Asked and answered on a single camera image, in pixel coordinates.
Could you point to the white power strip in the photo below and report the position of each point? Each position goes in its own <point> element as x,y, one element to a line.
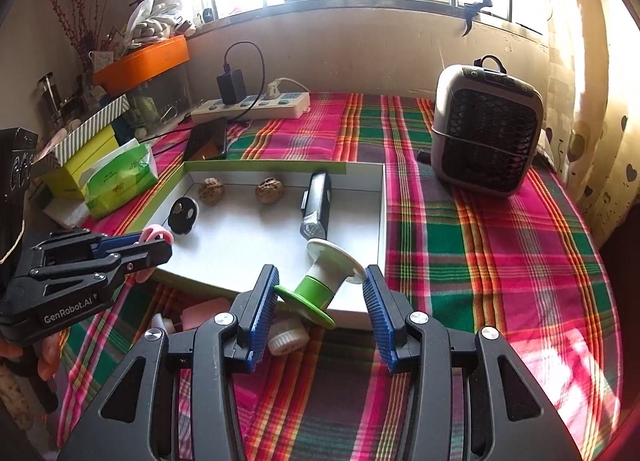
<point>280,103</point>

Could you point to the brown walnut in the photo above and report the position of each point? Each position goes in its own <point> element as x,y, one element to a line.
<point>270,191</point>
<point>212,191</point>

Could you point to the white plug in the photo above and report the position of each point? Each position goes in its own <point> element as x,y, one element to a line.
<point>273,89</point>

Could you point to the black charger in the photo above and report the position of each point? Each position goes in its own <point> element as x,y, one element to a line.
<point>231,87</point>

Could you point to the striped grey-white box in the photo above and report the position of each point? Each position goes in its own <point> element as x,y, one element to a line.
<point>95,126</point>

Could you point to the heart patterned curtain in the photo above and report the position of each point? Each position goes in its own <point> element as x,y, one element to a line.
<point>585,116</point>

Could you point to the black round device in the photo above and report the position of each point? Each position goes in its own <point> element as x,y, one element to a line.
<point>182,213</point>

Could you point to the metal french press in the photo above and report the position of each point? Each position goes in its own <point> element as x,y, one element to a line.
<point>46,91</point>

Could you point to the clear glass container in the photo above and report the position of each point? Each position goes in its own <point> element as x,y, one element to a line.
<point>165,96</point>

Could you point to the yellow box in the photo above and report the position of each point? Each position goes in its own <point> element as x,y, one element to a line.
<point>70,171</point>

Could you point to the plain pink clip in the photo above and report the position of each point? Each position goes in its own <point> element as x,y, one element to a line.
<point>200,313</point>

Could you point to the white printed card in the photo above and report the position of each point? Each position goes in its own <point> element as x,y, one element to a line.
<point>102,60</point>

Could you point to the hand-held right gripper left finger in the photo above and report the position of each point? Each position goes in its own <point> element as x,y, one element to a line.
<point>262,316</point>

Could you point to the red flower branches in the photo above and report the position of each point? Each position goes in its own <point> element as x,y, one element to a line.
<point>80,36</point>

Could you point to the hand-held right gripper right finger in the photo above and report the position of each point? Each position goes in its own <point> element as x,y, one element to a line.
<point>377,321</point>

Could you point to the grey mini heater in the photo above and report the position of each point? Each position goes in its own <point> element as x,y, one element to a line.
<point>485,136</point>

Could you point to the black bike light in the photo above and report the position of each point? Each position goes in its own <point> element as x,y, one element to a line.
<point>317,206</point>

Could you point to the plaid tablecloth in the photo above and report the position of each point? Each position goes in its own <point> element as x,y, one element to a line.
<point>475,266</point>

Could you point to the green tissue pack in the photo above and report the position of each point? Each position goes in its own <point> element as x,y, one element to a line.
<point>120,176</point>

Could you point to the white paper sheet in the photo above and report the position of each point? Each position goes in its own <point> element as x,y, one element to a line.
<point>65,211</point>

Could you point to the white cloth gloves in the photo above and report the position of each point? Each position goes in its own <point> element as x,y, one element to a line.
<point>155,23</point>

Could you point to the green and white spool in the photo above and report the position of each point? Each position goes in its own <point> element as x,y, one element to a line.
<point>312,286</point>

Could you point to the orange tray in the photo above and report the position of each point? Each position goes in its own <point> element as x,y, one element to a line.
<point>145,63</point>

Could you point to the white ribbed cap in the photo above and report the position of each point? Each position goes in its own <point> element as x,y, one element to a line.
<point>287,338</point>

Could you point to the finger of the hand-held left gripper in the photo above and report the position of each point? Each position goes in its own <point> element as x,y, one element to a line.
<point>117,244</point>
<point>150,253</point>

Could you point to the white shallow cardboard box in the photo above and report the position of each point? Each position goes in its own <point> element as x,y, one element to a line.
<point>250,236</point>

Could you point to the black phone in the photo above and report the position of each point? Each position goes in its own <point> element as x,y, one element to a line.
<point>205,138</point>

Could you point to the pink clip with green pad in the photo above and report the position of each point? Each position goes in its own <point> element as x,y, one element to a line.
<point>159,232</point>

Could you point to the person's left hand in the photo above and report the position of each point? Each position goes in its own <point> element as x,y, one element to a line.
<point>50,358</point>

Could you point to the small black jar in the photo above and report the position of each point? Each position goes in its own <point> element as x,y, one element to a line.
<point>207,16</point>

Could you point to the white round knob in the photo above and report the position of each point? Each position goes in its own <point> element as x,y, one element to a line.
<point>162,323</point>

